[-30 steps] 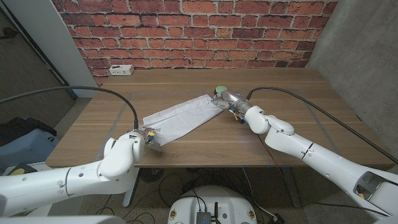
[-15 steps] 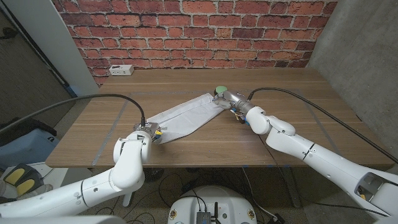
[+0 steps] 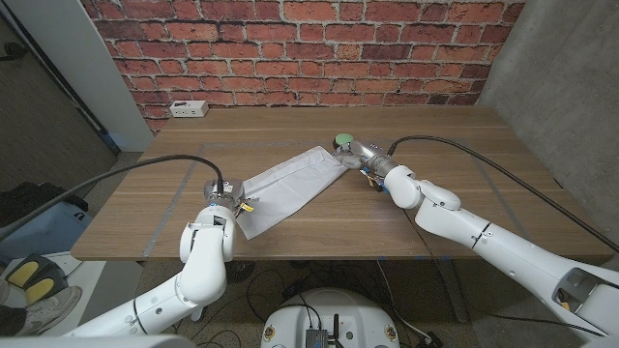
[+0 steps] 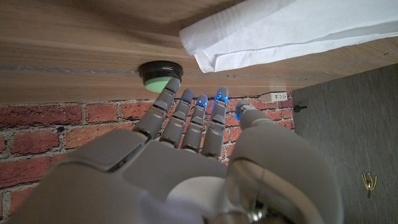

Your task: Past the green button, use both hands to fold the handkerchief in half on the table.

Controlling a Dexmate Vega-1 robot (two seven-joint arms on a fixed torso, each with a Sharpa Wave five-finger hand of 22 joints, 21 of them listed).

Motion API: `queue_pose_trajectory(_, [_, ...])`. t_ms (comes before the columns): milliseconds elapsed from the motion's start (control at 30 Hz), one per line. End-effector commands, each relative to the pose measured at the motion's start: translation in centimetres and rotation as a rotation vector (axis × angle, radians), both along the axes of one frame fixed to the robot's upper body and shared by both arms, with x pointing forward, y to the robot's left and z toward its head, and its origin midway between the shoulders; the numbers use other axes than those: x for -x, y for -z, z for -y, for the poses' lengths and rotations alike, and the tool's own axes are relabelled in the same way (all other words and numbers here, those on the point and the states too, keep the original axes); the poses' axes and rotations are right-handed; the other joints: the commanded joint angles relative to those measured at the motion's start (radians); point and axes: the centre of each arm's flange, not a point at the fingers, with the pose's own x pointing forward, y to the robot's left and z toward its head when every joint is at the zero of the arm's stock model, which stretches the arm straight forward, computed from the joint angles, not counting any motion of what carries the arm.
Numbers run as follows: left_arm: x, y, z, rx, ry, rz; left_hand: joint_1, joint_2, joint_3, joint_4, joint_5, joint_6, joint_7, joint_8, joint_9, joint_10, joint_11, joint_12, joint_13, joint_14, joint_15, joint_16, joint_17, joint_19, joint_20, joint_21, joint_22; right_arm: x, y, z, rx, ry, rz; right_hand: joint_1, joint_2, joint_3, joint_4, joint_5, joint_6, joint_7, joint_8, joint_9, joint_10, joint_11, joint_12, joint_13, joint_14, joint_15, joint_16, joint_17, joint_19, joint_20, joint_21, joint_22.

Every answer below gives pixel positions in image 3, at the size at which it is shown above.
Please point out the black floor fan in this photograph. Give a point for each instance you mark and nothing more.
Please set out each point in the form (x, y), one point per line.
(242, 271)

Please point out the yellow black foot pedal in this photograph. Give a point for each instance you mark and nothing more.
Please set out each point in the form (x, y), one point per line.
(34, 280)

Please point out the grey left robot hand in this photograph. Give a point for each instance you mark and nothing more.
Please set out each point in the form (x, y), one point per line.
(227, 193)

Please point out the grey sneaker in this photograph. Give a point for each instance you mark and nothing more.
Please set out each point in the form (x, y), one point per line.
(50, 309)

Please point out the green button black base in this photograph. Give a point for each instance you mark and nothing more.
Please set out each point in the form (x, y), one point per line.
(344, 139)

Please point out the black cloth bag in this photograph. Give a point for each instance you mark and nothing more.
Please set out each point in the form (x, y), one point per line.
(34, 198)

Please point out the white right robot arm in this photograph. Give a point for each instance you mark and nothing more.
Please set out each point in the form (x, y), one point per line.
(508, 251)

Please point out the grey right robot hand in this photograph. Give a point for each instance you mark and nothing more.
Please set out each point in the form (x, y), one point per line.
(372, 157)

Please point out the white pillar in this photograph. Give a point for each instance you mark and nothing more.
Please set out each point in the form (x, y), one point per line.
(87, 72)

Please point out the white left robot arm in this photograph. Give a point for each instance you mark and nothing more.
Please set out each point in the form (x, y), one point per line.
(203, 261)

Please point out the white power strip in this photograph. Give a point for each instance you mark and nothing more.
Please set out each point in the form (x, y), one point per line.
(188, 109)

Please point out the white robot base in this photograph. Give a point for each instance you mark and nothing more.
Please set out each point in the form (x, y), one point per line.
(333, 314)

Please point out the blue storage bin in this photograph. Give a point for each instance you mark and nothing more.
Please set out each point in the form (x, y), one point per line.
(43, 232)

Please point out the red brick print backdrop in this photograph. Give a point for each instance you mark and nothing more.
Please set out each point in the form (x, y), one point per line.
(300, 53)

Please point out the white handkerchief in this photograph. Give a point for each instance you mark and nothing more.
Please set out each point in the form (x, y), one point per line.
(290, 188)

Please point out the grey table leg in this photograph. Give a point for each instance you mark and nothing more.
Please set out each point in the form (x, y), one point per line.
(196, 314)
(454, 295)

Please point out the black power adapter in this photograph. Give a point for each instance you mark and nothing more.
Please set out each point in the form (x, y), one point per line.
(429, 339)

